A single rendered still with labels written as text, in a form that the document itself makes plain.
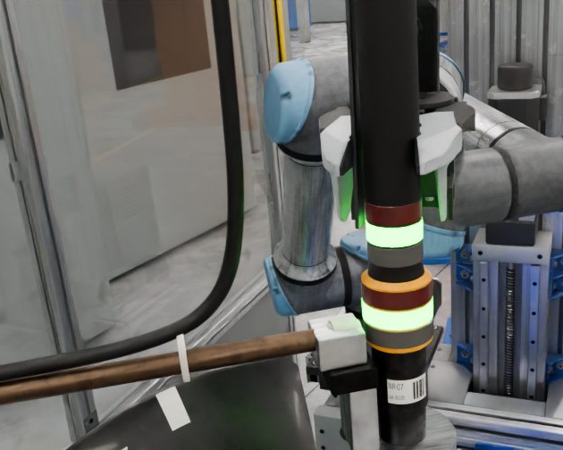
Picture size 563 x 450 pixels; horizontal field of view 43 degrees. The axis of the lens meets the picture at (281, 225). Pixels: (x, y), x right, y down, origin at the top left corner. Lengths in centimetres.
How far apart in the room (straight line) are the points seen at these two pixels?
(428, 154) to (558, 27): 98
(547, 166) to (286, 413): 34
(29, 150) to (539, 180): 76
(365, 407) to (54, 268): 84
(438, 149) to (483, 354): 109
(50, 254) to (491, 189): 75
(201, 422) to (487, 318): 91
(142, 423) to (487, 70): 98
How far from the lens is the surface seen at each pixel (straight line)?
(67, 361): 44
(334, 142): 42
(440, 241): 70
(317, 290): 130
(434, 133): 42
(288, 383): 63
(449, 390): 150
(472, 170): 71
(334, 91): 102
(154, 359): 44
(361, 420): 47
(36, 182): 119
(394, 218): 42
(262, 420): 61
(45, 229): 121
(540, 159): 74
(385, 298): 43
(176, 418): 60
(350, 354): 44
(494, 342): 148
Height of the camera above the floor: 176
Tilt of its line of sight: 19 degrees down
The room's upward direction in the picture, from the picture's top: 5 degrees counter-clockwise
